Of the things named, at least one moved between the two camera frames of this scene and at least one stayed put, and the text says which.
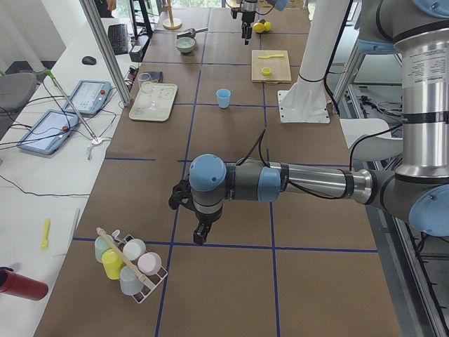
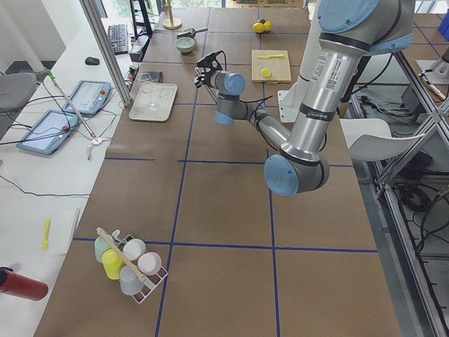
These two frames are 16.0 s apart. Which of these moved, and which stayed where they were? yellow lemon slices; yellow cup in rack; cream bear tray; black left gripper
Moved: black left gripper
Stayed: cream bear tray; yellow cup in rack; yellow lemon slices
